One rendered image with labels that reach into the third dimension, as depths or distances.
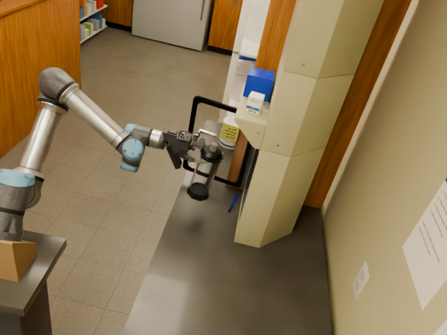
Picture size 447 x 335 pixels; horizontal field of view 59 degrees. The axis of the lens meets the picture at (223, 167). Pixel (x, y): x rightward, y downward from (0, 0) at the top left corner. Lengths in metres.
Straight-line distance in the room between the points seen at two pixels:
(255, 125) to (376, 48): 0.59
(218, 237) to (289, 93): 0.71
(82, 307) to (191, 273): 1.17
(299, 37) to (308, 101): 0.21
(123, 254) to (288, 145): 1.74
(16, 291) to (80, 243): 1.44
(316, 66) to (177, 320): 0.94
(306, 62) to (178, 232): 0.86
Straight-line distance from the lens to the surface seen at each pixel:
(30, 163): 1.63
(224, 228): 1.75
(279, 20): 1.63
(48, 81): 1.57
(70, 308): 2.61
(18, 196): 1.48
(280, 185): 1.50
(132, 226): 3.04
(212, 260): 1.61
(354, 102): 1.76
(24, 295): 1.51
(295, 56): 1.28
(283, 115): 1.35
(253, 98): 1.41
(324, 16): 1.25
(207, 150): 1.60
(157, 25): 6.57
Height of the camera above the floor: 2.13
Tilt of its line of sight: 34 degrees down
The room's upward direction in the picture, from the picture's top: 13 degrees clockwise
